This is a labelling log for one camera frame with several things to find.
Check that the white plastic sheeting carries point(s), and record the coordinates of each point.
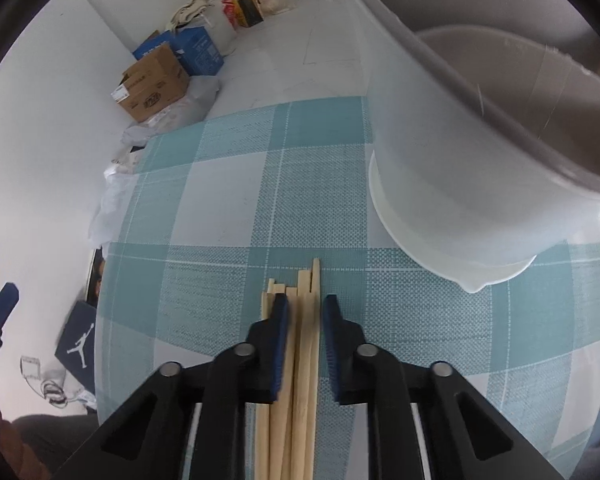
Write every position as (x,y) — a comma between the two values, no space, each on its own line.
(115,195)

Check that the beige plastic bag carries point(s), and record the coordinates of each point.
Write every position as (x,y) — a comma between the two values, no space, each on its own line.
(277,2)

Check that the pile of wooden chopsticks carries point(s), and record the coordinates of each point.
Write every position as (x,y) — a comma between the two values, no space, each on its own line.
(300,410)

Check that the cream tote bag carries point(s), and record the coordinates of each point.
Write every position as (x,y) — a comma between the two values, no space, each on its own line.
(190,12)

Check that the dark cloth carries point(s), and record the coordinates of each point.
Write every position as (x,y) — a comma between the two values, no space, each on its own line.
(65,440)

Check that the small white box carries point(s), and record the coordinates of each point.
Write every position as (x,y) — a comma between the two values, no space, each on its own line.
(30,367)

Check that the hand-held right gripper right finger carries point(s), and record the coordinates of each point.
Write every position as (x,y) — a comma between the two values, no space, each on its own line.
(330,352)

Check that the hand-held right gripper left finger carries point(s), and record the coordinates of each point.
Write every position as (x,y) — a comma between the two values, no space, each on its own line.
(280,342)

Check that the person's left hand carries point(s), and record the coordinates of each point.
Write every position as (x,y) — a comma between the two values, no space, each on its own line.
(15,450)

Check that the teal checkered tablecloth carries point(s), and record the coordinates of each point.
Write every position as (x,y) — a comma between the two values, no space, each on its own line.
(205,210)

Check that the blue cardboard box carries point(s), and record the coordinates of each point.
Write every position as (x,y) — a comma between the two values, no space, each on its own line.
(200,50)

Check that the brown cardboard box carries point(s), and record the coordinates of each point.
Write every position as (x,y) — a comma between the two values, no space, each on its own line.
(150,85)

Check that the dark blue shoe bag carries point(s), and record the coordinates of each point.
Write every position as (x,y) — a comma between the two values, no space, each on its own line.
(77,345)

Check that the white and grey utensil holder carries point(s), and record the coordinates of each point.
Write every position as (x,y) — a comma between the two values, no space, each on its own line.
(430,160)

